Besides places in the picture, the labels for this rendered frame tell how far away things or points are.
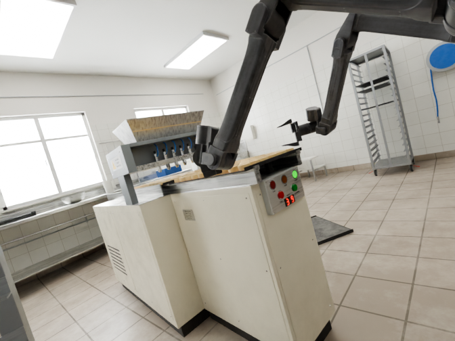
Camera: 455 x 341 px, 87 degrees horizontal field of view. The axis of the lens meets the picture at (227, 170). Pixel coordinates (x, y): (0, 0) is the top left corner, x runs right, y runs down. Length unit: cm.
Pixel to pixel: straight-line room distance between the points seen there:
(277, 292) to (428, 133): 419
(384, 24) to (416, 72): 386
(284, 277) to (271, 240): 17
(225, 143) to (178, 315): 120
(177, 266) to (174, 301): 19
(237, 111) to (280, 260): 64
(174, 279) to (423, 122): 435
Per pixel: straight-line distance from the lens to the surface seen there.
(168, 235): 150
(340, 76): 115
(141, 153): 154
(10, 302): 58
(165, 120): 161
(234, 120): 66
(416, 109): 490
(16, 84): 492
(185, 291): 163
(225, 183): 104
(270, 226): 100
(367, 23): 108
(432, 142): 494
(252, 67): 67
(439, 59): 475
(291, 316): 116
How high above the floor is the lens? 98
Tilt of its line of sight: 4 degrees down
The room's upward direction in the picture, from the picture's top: 16 degrees counter-clockwise
